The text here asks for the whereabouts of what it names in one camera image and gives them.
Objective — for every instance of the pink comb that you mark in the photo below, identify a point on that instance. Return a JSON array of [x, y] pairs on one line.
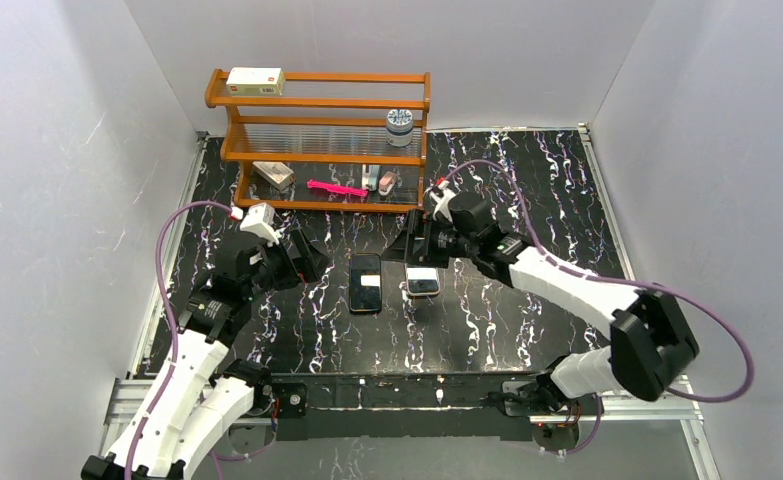
[[337, 189]]

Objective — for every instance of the pink white stapler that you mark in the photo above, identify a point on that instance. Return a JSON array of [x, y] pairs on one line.
[[387, 183]]

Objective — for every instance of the round blue white tin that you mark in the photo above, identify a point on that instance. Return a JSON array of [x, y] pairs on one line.
[[399, 127]]

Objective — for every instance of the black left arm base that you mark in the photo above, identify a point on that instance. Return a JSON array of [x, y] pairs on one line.
[[257, 427]]

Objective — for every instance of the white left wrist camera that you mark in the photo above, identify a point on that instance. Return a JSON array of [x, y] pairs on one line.
[[258, 220]]

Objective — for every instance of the small white blue box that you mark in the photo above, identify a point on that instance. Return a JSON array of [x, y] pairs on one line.
[[370, 177]]

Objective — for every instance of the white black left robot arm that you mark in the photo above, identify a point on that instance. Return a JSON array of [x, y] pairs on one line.
[[188, 408]]

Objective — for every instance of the black smartphone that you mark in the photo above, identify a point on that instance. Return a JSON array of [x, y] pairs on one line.
[[423, 281]]

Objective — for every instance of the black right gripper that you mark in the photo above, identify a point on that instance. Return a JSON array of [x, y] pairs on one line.
[[416, 239]]

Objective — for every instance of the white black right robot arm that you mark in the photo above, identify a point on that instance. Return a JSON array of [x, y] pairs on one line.
[[650, 341]]

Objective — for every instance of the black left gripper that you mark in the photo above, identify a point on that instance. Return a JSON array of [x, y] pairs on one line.
[[296, 258]]

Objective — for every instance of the orange wooden shelf rack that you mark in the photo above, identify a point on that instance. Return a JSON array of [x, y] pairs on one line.
[[326, 126]]

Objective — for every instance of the small grey white box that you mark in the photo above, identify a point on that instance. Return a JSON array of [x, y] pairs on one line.
[[279, 175]]

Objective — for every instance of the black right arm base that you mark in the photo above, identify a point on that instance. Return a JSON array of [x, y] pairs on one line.
[[550, 407]]

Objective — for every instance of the white red box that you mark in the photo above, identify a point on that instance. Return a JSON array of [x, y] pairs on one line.
[[249, 81]]

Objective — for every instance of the black phone case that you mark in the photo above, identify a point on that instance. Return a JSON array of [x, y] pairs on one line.
[[365, 283]]

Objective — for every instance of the aluminium front frame rail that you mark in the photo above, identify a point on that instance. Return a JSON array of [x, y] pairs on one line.
[[463, 405]]

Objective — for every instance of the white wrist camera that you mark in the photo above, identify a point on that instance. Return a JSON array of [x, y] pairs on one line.
[[441, 194], [258, 220]]

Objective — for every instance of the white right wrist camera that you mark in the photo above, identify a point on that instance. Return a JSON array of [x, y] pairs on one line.
[[441, 194]]

